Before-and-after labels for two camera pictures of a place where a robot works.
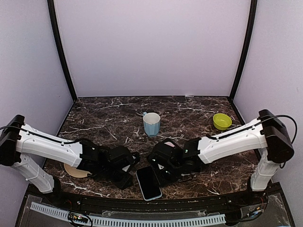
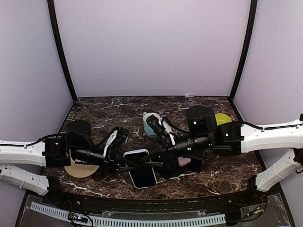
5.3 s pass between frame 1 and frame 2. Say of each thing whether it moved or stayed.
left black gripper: moved
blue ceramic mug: stayed
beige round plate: stayed
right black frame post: stayed
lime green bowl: stayed
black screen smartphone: moved
